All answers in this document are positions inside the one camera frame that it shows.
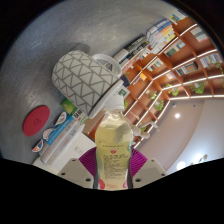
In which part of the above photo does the dark blue chair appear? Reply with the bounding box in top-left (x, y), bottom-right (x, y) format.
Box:
top-left (119, 73), bottom-right (131, 88)

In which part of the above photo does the white mug with grey pattern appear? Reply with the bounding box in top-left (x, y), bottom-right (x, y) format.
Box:
top-left (50, 49), bottom-right (125, 120)

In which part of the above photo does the branched ceiling lamp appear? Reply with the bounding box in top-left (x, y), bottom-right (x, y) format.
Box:
top-left (176, 153), bottom-right (209, 171)

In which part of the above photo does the flat round red coaster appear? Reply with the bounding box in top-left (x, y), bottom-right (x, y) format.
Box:
top-left (22, 105), bottom-right (51, 137)

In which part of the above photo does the small snack packet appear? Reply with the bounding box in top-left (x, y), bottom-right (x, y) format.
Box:
top-left (42, 127), bottom-right (56, 141)
top-left (54, 111), bottom-right (68, 127)
top-left (31, 138), bottom-right (44, 153)

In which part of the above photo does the clear bottle with yellow drink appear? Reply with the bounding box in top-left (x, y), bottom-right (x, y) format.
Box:
top-left (94, 94), bottom-right (134, 191)

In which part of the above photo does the wooden shelf unit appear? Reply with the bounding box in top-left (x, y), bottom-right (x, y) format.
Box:
top-left (123, 13), bottom-right (224, 151)

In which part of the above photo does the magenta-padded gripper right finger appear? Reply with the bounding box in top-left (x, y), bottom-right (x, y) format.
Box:
top-left (128, 148), bottom-right (168, 189)

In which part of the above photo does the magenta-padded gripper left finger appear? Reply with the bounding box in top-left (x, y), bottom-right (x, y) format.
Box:
top-left (57, 147), bottom-right (99, 190)

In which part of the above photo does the green tissue box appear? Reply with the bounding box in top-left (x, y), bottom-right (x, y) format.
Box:
top-left (60, 97), bottom-right (88, 124)

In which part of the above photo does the white and green carton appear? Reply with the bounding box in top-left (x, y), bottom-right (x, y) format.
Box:
top-left (117, 87), bottom-right (130, 98)

